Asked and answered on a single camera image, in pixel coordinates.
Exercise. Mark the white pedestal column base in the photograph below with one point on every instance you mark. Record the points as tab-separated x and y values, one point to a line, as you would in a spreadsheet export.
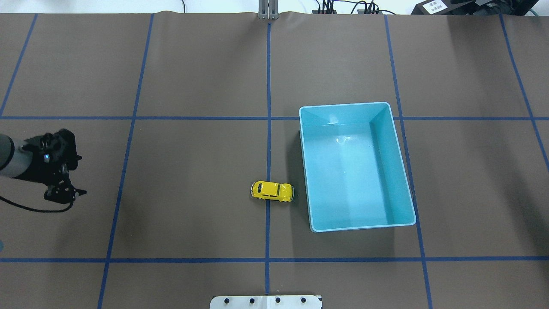
267	302

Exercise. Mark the turquoise plastic bin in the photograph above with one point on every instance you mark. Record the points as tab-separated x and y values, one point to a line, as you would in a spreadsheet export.
354	171

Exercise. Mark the yellow beetle toy car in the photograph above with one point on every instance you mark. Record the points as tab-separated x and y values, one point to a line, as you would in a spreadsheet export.
272	191

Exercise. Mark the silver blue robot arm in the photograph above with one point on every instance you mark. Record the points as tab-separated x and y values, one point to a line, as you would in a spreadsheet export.
13	163

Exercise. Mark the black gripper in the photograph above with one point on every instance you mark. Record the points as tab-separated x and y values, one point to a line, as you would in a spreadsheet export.
37	168

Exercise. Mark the aluminium frame post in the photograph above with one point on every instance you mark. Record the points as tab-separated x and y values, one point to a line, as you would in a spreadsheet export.
268	9

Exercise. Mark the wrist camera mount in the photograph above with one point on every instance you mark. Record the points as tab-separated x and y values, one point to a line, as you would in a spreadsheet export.
62	139

